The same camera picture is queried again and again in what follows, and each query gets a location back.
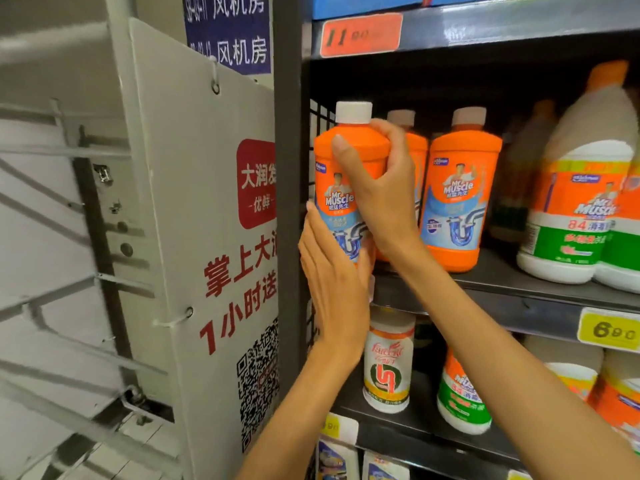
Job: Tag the person's right hand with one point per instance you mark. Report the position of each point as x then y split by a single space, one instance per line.
390 204

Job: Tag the person's left hand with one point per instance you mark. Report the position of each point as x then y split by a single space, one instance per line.
332 294

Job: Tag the person's left thumb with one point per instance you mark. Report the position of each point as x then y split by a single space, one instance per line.
366 267

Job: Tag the person's right thumb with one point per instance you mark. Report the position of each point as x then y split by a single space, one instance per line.
352 162

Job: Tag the orange drain cleaner bottle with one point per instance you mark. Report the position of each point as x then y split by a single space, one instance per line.
332 194
462 204
419 154

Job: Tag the person's right forearm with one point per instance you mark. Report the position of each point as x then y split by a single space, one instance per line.
500 374

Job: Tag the person's left forearm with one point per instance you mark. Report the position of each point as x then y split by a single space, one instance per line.
300 419

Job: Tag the dark metal shelving unit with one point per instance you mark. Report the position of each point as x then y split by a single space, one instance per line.
290 194

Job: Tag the white bottle red green label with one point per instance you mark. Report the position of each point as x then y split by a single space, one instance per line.
389 364

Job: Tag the orange price tag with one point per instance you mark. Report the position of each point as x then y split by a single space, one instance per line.
361 34

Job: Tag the blue product box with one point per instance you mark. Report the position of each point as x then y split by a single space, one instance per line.
365 3

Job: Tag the white zip tie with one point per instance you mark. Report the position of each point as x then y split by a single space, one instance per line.
214 77
175 318

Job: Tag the small yellow price tag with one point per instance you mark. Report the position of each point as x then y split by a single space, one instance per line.
339 428

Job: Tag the white bottle green orange label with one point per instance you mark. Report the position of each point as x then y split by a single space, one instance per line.
462 399

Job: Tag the white sign board red print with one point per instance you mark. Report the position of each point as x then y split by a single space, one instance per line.
200 244

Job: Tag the white blue product packet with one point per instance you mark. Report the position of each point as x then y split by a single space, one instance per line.
384 468
336 462

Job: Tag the white bleach bottle orange cap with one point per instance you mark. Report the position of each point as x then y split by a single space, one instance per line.
575 204
625 244

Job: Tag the white metal rack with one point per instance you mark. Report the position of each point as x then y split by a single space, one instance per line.
60 219

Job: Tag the blue wall sign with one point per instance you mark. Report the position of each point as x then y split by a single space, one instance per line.
230 29

